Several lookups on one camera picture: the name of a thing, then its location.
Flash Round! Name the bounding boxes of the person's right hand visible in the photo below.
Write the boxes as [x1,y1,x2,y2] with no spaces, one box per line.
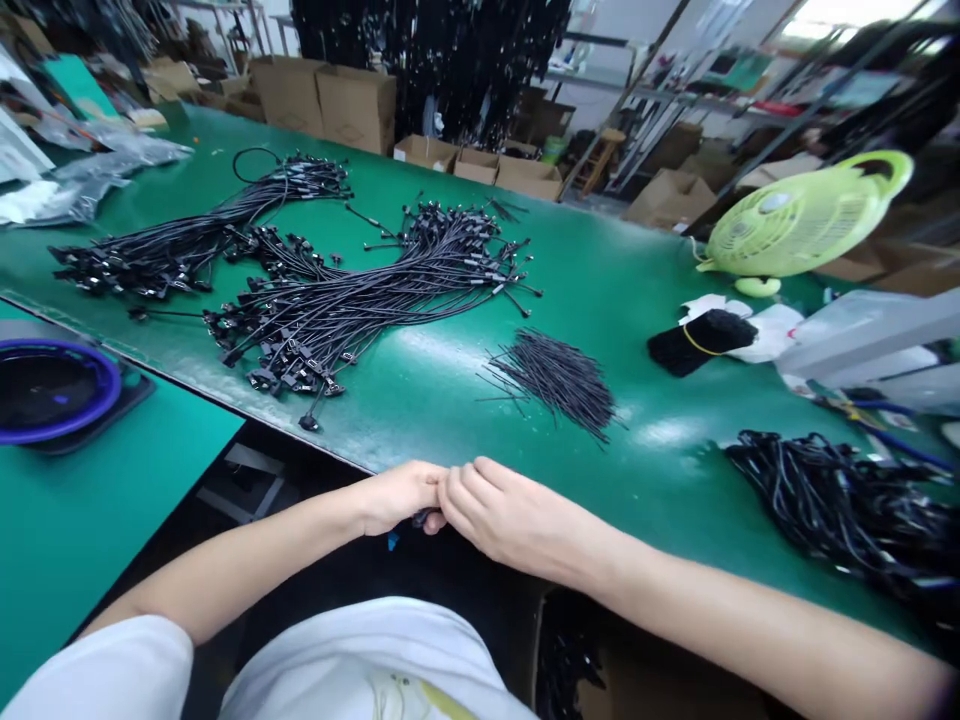
[438,455,624,585]

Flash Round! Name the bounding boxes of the person's left hand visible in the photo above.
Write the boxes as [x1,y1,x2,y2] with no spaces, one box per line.
[361,459,454,538]

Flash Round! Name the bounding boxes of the black cable with connector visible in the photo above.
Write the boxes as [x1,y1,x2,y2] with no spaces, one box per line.
[384,506,444,555]

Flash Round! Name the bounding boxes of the pile of black twist ties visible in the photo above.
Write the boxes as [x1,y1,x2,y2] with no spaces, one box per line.
[474,326,630,451]

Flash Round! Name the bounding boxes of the green table mat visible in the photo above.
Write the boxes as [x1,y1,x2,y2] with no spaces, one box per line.
[0,101,960,661]

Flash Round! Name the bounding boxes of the person's body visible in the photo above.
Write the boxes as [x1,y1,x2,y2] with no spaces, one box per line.
[0,596,538,720]

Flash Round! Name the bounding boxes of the bundle of black ties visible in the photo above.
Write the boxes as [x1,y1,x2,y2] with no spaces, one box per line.
[647,308,760,379]

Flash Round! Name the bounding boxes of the small open cardboard box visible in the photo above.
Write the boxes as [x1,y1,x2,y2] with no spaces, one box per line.
[392,134,460,175]
[494,154,564,202]
[452,146,501,187]

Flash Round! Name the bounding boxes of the white plastic bag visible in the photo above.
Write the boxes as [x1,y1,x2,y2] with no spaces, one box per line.
[679,293,805,366]

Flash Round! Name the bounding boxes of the dark tray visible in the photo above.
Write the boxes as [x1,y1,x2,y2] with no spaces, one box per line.
[0,318,157,457]

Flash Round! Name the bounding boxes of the wooden stool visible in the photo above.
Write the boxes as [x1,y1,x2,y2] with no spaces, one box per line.
[575,127,627,198]

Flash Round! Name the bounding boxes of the open brown cardboard box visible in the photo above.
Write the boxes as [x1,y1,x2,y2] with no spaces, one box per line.
[623,167,718,232]

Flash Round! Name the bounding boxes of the large brown cardboard box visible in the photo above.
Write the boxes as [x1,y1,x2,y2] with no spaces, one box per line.
[314,65,397,157]
[248,54,328,140]

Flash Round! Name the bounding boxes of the blue rimmed round basin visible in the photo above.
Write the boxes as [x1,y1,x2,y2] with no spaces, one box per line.
[0,338,124,447]

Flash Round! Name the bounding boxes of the clear plastic container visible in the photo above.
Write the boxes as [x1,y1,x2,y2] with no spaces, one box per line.
[776,288,960,418]

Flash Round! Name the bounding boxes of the green plastic fan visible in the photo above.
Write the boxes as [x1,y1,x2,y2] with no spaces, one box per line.
[693,149,915,296]

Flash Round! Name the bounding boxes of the pile of clear plastic bags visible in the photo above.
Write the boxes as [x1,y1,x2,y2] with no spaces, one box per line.
[0,112,196,228]

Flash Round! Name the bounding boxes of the metal shelf rack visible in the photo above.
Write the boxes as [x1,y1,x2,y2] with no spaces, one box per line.
[554,0,960,196]

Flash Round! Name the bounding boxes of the pile of black connector cables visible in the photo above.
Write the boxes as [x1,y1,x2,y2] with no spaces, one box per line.
[48,146,545,434]

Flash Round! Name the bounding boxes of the heap of coiled black cables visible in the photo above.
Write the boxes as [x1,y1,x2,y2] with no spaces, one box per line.
[723,429,960,639]

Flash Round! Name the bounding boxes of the hanging black cables rack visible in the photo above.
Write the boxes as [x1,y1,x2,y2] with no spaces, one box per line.
[290,0,575,151]

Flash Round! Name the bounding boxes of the blue handled pliers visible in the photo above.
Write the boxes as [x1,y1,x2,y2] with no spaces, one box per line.
[821,389,958,475]

